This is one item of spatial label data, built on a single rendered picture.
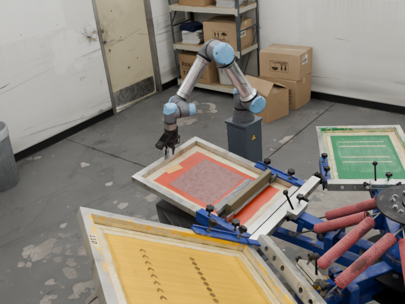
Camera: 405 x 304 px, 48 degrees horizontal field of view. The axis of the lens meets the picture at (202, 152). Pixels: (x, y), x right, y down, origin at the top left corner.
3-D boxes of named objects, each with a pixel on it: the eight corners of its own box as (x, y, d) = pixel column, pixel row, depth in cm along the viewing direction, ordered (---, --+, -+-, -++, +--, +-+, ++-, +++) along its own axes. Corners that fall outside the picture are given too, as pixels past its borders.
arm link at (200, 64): (204, 32, 275) (163, 102, 282) (212, 35, 266) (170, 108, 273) (217, 41, 282) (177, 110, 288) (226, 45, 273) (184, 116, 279)
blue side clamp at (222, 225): (195, 221, 240) (195, 210, 236) (201, 216, 243) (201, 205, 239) (242, 248, 225) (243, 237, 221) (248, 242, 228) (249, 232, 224)
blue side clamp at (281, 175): (253, 173, 277) (254, 164, 273) (257, 169, 280) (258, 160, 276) (297, 193, 262) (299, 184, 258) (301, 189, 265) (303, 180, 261)
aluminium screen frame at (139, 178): (131, 181, 264) (131, 176, 262) (195, 140, 303) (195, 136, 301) (244, 245, 225) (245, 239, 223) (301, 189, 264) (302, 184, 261)
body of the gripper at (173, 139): (180, 143, 279) (180, 126, 273) (170, 149, 274) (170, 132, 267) (170, 139, 283) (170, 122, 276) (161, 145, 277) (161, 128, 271)
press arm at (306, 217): (287, 219, 236) (288, 212, 233) (292, 213, 240) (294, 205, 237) (317, 234, 227) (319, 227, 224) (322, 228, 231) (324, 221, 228)
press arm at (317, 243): (191, 207, 282) (191, 198, 279) (197, 202, 286) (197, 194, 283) (398, 288, 210) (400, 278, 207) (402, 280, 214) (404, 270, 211)
